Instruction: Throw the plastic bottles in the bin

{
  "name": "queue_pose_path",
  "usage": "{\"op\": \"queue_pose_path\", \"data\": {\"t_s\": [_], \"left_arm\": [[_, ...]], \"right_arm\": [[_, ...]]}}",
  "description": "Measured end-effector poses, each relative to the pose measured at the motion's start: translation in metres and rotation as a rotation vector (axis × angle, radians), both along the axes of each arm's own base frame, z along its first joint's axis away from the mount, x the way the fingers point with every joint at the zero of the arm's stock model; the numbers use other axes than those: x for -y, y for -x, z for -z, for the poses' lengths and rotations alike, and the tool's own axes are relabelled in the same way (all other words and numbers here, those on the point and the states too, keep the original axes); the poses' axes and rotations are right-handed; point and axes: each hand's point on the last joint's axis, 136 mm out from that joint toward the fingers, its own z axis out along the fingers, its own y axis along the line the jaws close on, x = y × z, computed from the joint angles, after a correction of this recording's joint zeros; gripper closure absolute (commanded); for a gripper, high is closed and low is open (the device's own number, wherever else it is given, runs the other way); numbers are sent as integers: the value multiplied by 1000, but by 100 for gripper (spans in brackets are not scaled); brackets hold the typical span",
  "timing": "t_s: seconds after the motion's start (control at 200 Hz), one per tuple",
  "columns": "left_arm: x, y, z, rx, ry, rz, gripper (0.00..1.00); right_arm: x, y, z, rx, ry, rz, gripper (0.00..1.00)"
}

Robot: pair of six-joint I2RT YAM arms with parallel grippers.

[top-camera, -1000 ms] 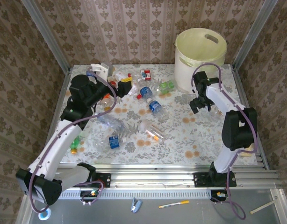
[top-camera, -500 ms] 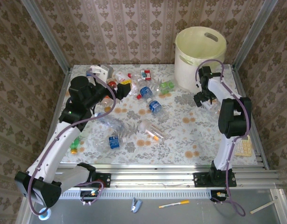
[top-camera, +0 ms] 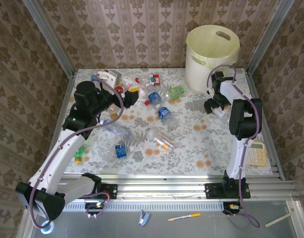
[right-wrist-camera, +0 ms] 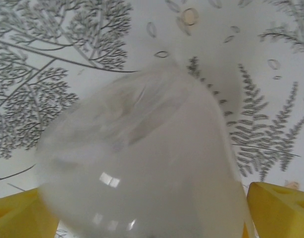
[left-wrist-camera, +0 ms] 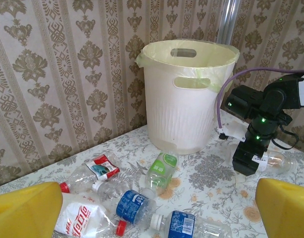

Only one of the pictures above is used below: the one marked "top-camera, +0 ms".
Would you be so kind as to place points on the yellow calculator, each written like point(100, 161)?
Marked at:
point(257, 155)

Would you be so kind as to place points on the orange label clear bottle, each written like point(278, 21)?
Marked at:
point(159, 138)

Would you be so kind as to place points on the crushed Pocari Sweat bottle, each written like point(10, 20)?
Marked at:
point(155, 98)

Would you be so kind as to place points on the blue tape roll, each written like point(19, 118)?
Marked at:
point(47, 232)

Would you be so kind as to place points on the aluminium mounting rail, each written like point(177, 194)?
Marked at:
point(162, 186)

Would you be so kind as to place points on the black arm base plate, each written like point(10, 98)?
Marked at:
point(112, 191)
point(211, 191)

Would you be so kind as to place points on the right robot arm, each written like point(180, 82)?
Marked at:
point(237, 158)

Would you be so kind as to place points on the large clear plastic bottle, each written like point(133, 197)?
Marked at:
point(117, 130)

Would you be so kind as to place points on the red white small carton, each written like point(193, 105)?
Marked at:
point(154, 79)

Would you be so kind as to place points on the blue label water bottle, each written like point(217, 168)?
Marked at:
point(164, 112)

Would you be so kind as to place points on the small clear bottle red cap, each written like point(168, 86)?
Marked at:
point(136, 79)

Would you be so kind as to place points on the aluminium side rail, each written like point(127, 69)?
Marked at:
point(270, 138)
point(69, 89)

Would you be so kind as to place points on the green label clear bottle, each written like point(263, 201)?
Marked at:
point(177, 90)

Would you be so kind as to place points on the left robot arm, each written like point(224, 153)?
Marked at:
point(58, 158)

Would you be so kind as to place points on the cream plastic bin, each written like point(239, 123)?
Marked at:
point(199, 74)

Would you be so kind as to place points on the blue stapler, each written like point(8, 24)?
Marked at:
point(144, 218)

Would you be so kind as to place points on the Pocari Sweat bottle white cap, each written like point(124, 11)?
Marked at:
point(121, 151)

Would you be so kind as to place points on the aluminium corner post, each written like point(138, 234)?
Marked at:
point(53, 42)
point(269, 34)

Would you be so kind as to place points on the floral patterned table cover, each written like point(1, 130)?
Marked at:
point(191, 148)

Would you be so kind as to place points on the wooden stick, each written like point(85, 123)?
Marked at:
point(278, 220)

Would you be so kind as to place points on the yellow orange marker pen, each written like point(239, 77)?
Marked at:
point(184, 217)

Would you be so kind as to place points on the green bottle orange cap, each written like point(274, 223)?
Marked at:
point(79, 153)

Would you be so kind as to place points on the small bottle blue cap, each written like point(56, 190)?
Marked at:
point(93, 78)

